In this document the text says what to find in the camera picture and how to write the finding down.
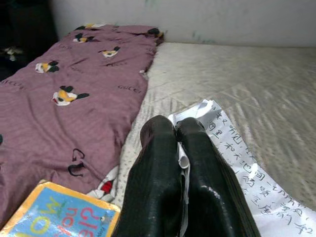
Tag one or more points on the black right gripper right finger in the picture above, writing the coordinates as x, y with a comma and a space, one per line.
212, 197

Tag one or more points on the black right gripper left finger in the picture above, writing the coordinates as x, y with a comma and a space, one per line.
153, 185

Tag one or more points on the white handwritten paper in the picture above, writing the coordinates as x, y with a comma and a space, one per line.
259, 187

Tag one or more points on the blue yellow children's book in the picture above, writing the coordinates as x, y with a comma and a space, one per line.
61, 214

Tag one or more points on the purple cartoon mouse blanket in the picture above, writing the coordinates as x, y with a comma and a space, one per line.
74, 118

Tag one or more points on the white quilted mattress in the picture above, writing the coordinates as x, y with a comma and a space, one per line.
234, 86

